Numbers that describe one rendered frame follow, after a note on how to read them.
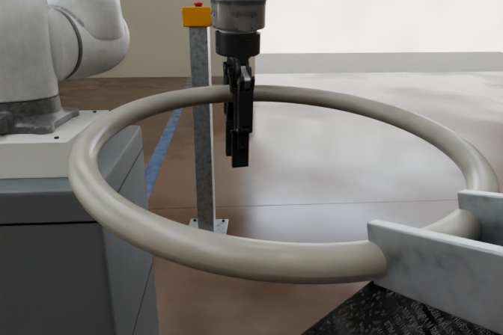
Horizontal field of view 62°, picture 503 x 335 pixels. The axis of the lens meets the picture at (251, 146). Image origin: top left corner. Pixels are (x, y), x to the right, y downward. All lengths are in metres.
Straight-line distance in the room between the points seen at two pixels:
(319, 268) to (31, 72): 0.69
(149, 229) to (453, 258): 0.22
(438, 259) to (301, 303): 1.44
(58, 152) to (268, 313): 1.11
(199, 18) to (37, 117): 1.08
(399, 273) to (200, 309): 1.41
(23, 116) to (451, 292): 0.77
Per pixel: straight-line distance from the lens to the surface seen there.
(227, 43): 0.68
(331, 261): 0.32
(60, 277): 0.85
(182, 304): 1.73
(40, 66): 0.89
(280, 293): 1.77
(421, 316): 0.55
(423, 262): 0.31
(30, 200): 0.79
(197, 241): 0.32
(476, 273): 0.29
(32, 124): 0.87
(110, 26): 1.03
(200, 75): 1.88
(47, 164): 0.81
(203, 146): 1.96
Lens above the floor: 1.09
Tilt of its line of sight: 19 degrees down
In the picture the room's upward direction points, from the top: straight up
